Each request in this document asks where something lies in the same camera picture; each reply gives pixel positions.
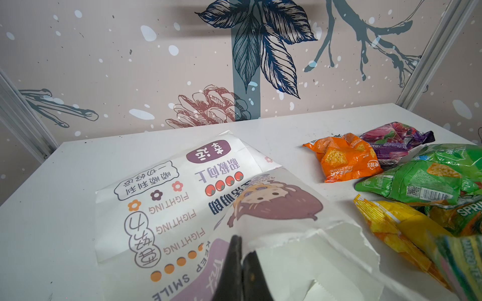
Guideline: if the orange snack packet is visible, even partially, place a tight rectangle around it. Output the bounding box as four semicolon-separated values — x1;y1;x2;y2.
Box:
303;133;383;183

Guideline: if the purple candy packet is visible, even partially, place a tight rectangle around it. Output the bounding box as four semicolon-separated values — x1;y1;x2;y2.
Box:
360;122;435;169

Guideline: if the green chips bag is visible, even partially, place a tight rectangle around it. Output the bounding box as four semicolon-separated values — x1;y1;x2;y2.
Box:
355;144;481;209

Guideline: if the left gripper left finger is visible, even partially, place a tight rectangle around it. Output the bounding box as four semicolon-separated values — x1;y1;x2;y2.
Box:
212;235;243;301

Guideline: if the white printed paper bag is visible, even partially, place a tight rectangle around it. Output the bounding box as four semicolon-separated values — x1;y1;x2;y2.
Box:
95;132;384;300

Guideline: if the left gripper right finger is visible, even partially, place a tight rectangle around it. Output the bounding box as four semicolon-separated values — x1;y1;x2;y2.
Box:
242;252;274;301

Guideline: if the yellow snack packet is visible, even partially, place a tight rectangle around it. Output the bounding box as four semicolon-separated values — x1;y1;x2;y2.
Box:
354;195;452;289

